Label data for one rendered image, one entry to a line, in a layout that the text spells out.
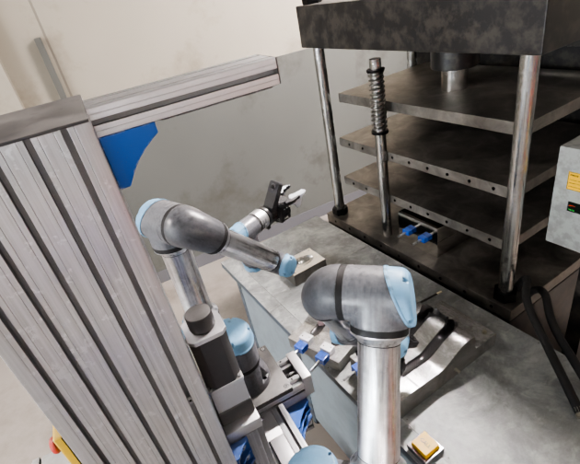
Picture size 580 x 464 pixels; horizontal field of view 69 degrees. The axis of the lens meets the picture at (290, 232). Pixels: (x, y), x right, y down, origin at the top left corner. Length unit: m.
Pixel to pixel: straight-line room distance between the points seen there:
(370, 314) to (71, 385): 0.53
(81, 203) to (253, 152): 3.21
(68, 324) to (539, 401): 1.45
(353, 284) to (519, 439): 0.95
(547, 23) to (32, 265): 1.42
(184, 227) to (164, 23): 2.55
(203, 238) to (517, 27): 1.13
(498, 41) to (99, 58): 2.62
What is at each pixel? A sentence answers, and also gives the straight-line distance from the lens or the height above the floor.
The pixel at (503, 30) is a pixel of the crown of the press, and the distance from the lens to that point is 1.61.
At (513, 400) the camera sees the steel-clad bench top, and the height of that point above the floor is 0.80.
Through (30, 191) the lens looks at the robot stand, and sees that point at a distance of 0.66.
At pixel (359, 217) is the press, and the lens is 2.69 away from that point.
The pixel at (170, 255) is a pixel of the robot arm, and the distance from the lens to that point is 1.23.
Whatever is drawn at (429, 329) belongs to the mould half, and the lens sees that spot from 1.72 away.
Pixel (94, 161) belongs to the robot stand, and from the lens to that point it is 0.64.
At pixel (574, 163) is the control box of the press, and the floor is 1.42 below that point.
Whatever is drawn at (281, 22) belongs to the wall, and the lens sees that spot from 3.80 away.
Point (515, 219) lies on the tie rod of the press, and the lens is 1.83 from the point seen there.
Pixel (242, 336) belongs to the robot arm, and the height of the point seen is 1.26.
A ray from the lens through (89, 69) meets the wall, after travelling 3.45.
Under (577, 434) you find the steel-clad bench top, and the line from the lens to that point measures 1.68.
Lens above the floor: 2.14
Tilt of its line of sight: 31 degrees down
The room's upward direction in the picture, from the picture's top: 12 degrees counter-clockwise
